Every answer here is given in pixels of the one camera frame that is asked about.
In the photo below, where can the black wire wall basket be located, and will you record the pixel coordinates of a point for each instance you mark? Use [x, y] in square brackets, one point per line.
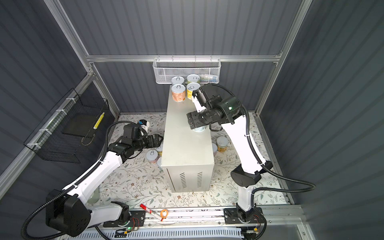
[69, 137]

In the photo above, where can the silver top can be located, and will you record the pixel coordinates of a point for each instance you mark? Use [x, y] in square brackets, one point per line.
[200, 129]

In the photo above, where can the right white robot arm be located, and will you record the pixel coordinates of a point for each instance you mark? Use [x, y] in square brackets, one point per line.
[232, 116]

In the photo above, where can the plastic lid tall can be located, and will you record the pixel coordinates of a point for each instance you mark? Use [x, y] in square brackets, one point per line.
[222, 144]

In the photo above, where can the teal label can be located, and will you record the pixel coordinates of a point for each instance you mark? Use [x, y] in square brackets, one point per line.
[178, 80]

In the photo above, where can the red white marker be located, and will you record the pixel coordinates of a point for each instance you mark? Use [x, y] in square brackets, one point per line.
[151, 212]

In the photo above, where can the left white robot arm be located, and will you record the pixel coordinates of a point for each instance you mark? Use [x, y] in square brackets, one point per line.
[67, 211]

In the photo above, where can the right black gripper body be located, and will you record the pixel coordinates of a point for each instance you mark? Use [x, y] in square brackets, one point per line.
[198, 119]

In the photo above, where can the tube in white basket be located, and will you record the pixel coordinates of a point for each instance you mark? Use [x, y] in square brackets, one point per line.
[209, 78]

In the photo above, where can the green label can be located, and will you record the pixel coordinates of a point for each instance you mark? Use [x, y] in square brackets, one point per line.
[193, 78]

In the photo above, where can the orange ring tool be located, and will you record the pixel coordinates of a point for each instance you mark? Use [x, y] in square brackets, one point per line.
[164, 213]

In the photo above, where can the dark red label can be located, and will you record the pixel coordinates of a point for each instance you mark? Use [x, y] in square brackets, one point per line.
[215, 149]

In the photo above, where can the beige metal cabinet counter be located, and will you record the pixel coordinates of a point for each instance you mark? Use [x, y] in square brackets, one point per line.
[187, 159]

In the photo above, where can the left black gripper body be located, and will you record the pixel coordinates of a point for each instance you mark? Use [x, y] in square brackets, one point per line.
[143, 143]

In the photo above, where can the white wire mesh basket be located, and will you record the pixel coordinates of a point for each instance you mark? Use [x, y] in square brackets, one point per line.
[165, 71]

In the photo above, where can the orange label can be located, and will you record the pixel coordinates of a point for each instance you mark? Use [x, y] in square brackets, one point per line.
[178, 93]

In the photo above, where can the floral table mat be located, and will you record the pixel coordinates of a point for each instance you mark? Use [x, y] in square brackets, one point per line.
[140, 182]

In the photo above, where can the yellow highlighter pen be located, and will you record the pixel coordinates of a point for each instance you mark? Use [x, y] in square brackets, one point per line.
[99, 120]

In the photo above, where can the pink label can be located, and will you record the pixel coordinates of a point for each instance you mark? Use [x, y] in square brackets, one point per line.
[152, 156]

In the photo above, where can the yellow label can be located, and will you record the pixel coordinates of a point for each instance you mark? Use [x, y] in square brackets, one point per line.
[190, 88]

